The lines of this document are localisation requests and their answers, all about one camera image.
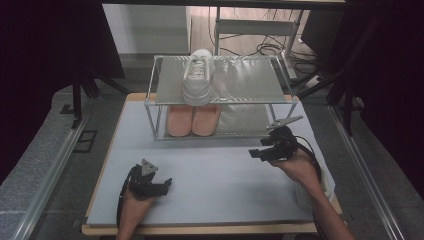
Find black metal stand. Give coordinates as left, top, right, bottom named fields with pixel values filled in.
left=59, top=71, right=131, bottom=130
left=296, top=13, right=384, bottom=136

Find wooden table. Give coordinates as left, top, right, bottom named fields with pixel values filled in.
left=81, top=92, right=344, bottom=237

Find white panel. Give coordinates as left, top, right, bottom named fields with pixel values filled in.
left=101, top=3, right=193, bottom=56

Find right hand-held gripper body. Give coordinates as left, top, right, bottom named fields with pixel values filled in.
left=262, top=115, right=304, bottom=162

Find dark curtain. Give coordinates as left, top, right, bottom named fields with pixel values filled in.
left=333, top=0, right=424, bottom=198
left=0, top=0, right=126, bottom=185

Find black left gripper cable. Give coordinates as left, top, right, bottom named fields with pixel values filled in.
left=116, top=164, right=139, bottom=231

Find person's right hand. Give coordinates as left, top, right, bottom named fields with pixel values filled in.
left=268, top=148, right=323, bottom=194

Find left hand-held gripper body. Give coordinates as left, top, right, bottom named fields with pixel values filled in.
left=127, top=158, right=161, bottom=201

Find metal two-tier shoe rack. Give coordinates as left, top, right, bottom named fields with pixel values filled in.
left=144, top=54, right=299, bottom=141

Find white power strip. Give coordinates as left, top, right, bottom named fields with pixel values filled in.
left=301, top=74, right=325, bottom=90

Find light grey table mat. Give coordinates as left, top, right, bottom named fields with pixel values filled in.
left=85, top=99, right=329, bottom=228

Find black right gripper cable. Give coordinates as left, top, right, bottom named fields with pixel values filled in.
left=293, top=134, right=325, bottom=240

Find pink slipper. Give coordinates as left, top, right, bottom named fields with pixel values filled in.
left=166, top=105, right=194, bottom=138
left=191, top=105, right=222, bottom=137

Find white desk frame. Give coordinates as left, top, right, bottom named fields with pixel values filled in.
left=213, top=6, right=305, bottom=81

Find black floor cables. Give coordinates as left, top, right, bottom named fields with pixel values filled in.
left=208, top=6, right=321, bottom=68

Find aluminium floor rail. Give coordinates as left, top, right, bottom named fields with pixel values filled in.
left=328, top=104, right=406, bottom=240
left=13, top=116, right=89, bottom=240

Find person's left hand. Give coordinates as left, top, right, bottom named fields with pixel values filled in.
left=120, top=190, right=158, bottom=228

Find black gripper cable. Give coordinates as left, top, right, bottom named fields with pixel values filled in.
left=116, top=164, right=139, bottom=231
left=293, top=134, right=325, bottom=240

